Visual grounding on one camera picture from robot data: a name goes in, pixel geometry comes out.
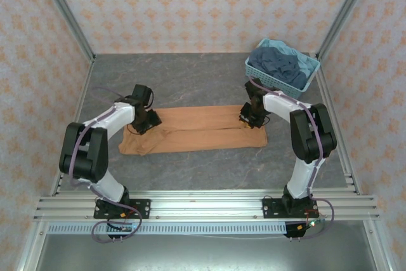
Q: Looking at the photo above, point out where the slotted grey cable duct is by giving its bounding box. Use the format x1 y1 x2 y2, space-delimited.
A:
47 221 288 235

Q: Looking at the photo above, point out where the light blue plastic basket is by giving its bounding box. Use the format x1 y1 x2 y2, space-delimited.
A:
244 38 321 100

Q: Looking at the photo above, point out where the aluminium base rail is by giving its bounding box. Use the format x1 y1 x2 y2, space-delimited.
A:
33 189 380 221

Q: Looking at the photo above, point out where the dark blue t-shirt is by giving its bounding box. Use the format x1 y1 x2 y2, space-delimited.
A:
248 46 308 89

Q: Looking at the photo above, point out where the light blue t-shirt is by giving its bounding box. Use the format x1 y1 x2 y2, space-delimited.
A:
269 39 320 79

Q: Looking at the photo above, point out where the orange printed t-shirt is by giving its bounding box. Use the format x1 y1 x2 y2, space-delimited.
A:
118 104 268 157

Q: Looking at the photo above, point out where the grey metal sheet panel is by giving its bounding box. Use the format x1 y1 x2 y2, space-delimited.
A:
33 234 380 271

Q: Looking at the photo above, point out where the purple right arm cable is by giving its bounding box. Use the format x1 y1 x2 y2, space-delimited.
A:
249 76 336 241

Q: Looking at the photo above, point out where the aluminium table side rail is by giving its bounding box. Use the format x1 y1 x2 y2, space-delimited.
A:
317 58 391 271
15 57 96 271

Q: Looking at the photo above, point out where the aluminium frame post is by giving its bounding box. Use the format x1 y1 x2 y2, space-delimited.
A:
34 0 96 62
316 0 378 60

